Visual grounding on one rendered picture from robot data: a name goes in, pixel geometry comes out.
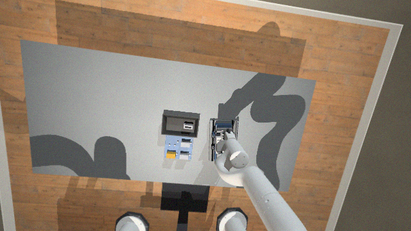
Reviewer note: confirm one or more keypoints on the yellow rectangular block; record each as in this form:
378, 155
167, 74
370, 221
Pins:
171, 154

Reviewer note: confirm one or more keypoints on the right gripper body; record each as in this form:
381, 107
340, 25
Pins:
229, 136

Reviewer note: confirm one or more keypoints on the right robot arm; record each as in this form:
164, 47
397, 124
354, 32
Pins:
275, 213

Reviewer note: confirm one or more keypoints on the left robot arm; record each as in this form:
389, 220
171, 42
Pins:
130, 223

